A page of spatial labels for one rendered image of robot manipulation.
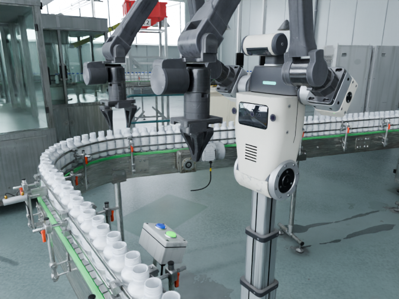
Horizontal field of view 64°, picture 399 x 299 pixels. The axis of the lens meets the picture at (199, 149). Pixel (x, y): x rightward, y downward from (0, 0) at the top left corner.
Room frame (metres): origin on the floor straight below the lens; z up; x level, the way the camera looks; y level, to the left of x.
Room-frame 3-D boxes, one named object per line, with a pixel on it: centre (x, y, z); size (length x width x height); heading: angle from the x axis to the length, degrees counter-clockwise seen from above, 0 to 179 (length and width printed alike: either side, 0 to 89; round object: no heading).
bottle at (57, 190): (1.17, 0.55, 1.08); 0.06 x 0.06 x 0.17
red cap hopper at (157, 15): (7.48, 1.21, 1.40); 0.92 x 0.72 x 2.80; 109
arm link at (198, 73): (0.69, 0.01, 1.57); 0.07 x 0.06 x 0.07; 128
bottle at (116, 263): (0.70, 0.20, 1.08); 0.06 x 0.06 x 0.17
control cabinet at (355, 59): (6.31, -2.78, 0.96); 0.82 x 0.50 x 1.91; 109
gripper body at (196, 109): (0.69, 0.01, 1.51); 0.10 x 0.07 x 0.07; 126
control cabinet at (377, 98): (6.60, -3.63, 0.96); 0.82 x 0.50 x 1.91; 109
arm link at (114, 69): (1.05, 0.28, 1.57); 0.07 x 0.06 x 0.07; 127
